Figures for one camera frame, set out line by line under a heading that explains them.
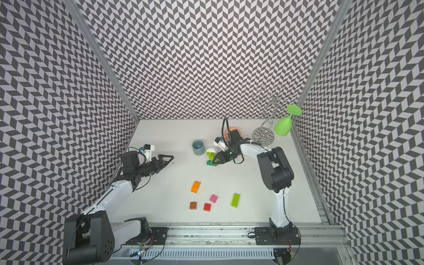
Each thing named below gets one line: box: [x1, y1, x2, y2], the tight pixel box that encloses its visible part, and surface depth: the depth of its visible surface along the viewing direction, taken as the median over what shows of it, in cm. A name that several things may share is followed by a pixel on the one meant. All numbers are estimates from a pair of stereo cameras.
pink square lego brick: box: [209, 194, 219, 204], surface depth 84 cm
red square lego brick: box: [203, 203, 212, 212], surface depth 82 cm
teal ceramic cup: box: [192, 139, 205, 156], surface depth 101 cm
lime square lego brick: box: [205, 151, 216, 159], surface depth 93 cm
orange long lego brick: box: [191, 180, 201, 194], surface depth 88 cm
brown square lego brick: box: [189, 201, 198, 210], surface depth 82 cm
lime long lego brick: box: [230, 193, 241, 209], surface depth 84 cm
